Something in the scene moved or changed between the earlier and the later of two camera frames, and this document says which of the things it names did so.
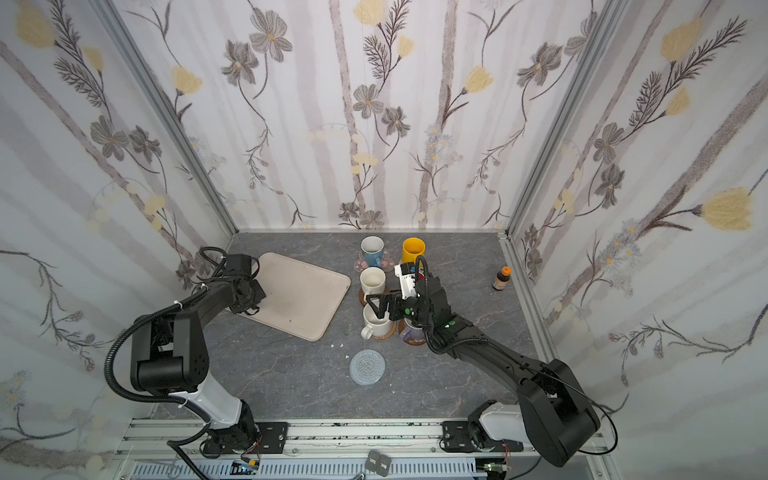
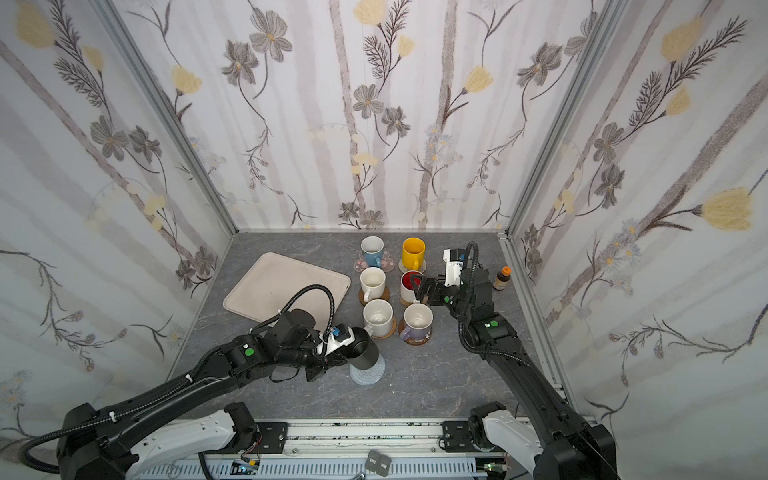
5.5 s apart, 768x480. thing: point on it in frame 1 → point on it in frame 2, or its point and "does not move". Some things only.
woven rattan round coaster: (385, 336) does not move
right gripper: (395, 305) → (437, 288)
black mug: (250, 307) → (363, 354)
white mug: (375, 326) does not move
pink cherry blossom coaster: (388, 263) does not move
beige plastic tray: (301, 298) does not move
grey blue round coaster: (367, 367) does not move
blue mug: (372, 247) does not move
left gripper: (251, 294) → (335, 352)
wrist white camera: (406, 273) → (454, 259)
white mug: (373, 281) does not move
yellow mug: (413, 247) does not move
